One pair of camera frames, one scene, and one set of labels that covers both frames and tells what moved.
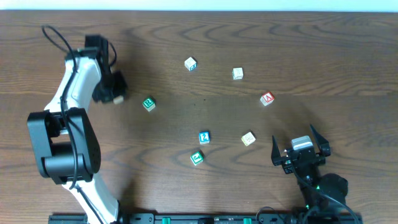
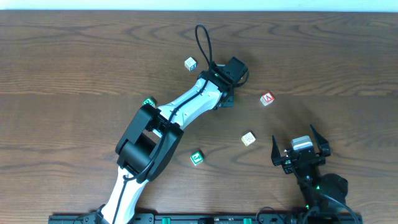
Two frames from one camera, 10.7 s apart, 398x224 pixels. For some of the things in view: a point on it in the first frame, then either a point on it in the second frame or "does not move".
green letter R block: [148, 104] does not move
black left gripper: [111, 90] to [226, 101]
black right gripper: [300, 156] does not move
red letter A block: [267, 98] does not move
